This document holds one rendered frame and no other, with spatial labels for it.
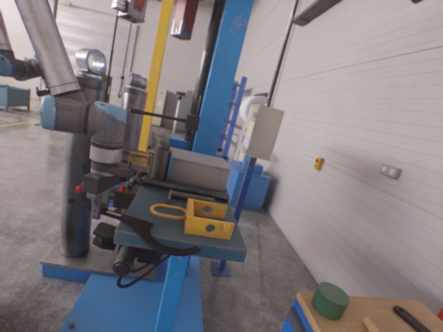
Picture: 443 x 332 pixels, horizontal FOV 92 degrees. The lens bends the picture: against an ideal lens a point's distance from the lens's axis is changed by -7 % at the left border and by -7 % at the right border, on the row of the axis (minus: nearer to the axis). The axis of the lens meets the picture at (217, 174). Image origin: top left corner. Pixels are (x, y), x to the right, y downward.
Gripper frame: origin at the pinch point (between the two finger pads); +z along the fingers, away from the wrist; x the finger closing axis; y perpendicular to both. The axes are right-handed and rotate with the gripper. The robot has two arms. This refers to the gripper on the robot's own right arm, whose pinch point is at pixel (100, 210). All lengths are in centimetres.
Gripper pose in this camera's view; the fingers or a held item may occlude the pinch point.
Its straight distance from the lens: 84.4
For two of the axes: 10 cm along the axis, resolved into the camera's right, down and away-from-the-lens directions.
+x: -1.3, 2.3, -9.6
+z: -2.4, 9.4, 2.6
